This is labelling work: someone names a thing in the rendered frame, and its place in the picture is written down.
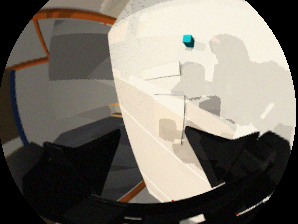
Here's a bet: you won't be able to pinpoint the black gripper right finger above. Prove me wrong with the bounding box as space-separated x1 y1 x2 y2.
185 127 261 188

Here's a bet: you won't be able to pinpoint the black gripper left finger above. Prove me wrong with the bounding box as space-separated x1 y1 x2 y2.
43 129 121 196

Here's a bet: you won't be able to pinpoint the small teal block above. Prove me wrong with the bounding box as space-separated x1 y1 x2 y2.
182 35 196 48

